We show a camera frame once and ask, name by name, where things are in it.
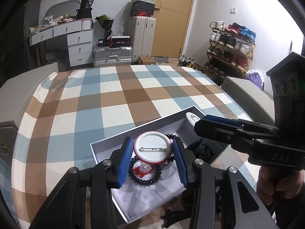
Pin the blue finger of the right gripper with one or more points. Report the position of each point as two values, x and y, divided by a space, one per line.
230 124
219 131

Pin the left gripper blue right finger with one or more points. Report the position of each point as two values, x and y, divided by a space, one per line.
240 205

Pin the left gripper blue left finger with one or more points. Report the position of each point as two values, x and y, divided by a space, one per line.
65 205

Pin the large black claw hair clip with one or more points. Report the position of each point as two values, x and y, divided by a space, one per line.
203 151

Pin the silver grey cardboard box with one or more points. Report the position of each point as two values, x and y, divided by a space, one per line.
134 201

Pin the black long hair clip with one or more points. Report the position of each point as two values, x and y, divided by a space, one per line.
171 217

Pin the person's right hand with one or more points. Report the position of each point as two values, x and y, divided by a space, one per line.
268 185

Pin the grey right bedside cabinet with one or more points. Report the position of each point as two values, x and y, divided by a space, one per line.
251 99

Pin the grey bedside cabinet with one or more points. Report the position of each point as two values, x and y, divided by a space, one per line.
251 99
15 96

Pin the purple bag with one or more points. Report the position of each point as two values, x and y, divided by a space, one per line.
256 77

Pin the wooden shoe rack with shoes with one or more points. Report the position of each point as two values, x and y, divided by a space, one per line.
231 49

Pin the blue brown plaid tablecloth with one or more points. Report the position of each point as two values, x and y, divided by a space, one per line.
70 110

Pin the small brown cardboard box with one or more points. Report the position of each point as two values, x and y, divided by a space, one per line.
146 60

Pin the grey left bedside cabinet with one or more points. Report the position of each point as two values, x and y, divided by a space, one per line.
15 96

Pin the wooden door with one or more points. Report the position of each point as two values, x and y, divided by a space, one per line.
172 18

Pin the black red box on suitcase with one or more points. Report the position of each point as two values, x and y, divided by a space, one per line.
115 41

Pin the silver aluminium suitcase lying flat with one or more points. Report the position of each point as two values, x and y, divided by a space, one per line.
107 56

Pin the stack of shoe boxes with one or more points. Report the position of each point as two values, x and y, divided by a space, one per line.
143 8

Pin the dark tall cabinet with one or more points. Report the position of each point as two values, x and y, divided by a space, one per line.
17 56

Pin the black wrapped flower bouquet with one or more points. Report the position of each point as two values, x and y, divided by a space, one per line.
106 23

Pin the white desk with drawers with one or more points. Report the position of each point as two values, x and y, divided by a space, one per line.
77 37

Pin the black bag on desk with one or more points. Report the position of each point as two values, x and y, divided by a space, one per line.
85 10

